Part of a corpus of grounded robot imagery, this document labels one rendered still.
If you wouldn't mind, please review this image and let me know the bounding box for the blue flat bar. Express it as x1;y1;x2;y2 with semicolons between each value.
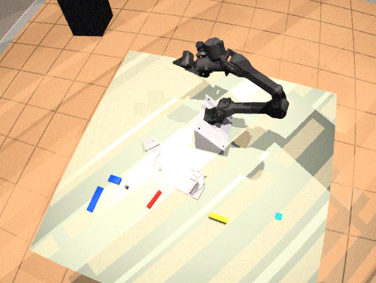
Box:
87;186;104;213

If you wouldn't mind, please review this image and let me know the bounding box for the blue rectangular block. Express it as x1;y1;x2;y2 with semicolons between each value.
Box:
108;175;122;185

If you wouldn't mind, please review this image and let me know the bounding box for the red rectangular bar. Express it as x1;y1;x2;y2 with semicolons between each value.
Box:
147;190;162;209

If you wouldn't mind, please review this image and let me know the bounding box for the yellow rectangular block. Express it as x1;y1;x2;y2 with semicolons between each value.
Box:
209;212;228;224

